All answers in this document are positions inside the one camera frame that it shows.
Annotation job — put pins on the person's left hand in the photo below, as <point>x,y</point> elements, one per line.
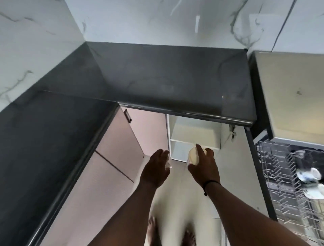
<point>154,169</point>

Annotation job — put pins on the small white cup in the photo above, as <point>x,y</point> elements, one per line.
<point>168,166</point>
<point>310,175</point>
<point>316,191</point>

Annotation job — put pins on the person's right foot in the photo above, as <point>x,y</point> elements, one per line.
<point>188,238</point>

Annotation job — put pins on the white mug red flowers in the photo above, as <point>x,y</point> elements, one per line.
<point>193,155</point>

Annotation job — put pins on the person's right forearm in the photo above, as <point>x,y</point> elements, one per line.
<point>240,223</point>

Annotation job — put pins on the person's right hand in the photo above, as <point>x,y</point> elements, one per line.
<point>205,169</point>

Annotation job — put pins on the person's foot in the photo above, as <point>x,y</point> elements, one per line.
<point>188,238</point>
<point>152,230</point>

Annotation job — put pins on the pink base cabinet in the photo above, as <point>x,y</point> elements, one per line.
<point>114,152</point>

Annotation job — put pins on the person's left forearm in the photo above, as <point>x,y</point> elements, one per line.
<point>126,218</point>

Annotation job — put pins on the small white cup top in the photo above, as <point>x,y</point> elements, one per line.
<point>310,175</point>

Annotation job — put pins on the black wristband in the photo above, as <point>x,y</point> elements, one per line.
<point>211,181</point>

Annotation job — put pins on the white cabinet shelf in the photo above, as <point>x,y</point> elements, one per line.
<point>195,144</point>

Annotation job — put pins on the person's left foot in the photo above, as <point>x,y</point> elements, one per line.
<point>152,230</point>

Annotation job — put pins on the metal cabinet door hinge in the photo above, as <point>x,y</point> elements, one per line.
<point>232,131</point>

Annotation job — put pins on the silver dishwasher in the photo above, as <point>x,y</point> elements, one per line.
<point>291,88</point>

